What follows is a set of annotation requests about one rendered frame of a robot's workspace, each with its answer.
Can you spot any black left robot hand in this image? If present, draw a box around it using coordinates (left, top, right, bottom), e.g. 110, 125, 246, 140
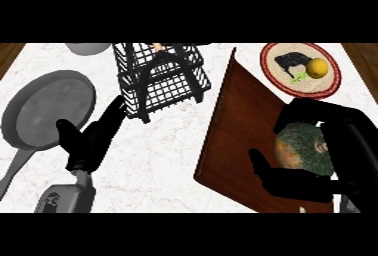
55, 94, 128, 174

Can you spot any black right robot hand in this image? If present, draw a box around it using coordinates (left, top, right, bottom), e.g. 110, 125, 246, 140
247, 97, 378, 214

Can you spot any brown wooden tray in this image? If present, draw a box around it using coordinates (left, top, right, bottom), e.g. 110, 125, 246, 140
194, 47, 336, 214

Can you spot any grey frying pan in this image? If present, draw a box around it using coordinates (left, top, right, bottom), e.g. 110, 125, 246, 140
0, 69, 98, 201

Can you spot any yellow lemon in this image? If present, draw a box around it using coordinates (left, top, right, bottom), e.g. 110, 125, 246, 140
305, 57, 331, 80

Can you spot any round red-rimmed plate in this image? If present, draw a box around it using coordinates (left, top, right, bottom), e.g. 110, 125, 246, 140
259, 42, 343, 100

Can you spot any grey round bowl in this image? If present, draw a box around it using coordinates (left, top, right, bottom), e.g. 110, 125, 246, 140
64, 42, 113, 57

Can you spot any black wire tiered basket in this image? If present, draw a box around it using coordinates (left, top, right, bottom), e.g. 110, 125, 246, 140
113, 42, 213, 125

